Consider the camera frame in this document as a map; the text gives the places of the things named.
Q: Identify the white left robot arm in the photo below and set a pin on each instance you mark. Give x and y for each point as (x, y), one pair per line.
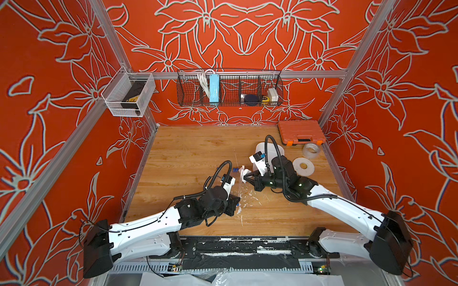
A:
(107, 244)

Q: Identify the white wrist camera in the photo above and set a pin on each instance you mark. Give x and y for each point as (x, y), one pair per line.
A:
(258, 160)
(227, 182)

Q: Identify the black yellow item in box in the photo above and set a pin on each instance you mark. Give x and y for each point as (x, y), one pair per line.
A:
(132, 96)

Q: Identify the white plastic tray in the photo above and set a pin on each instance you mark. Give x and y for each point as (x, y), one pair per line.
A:
(271, 152)

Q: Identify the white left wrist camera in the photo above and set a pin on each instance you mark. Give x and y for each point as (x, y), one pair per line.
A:
(227, 182)

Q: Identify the orange tool case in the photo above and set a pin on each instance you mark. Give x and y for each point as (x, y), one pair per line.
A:
(294, 132)

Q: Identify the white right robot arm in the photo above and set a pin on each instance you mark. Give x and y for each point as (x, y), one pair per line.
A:
(382, 238)

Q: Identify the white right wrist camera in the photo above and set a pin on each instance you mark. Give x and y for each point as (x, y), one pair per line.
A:
(258, 160)

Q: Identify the clear tape roll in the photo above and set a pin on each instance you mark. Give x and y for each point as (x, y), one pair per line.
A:
(311, 150)

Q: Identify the black wire basket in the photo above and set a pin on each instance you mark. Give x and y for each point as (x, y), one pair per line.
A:
(234, 84)

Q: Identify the dark round object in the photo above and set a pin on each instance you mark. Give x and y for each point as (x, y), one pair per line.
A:
(251, 100)

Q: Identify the white small box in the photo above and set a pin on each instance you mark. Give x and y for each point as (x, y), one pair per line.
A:
(273, 95)

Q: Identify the clear acrylic wall box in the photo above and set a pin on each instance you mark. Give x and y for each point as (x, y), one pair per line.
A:
(118, 87)

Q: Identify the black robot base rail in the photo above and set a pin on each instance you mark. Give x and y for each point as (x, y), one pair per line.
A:
(243, 253)

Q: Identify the white flat tape disc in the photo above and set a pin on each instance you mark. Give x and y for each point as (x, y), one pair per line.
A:
(303, 166)

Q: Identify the white wipe tissue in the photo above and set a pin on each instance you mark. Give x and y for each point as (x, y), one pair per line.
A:
(243, 172)

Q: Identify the light blue box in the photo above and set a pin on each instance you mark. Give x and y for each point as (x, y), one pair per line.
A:
(214, 89)

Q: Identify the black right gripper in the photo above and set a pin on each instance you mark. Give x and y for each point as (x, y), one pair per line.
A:
(257, 180)

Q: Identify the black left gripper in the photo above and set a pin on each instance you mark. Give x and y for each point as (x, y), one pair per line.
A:
(232, 201)

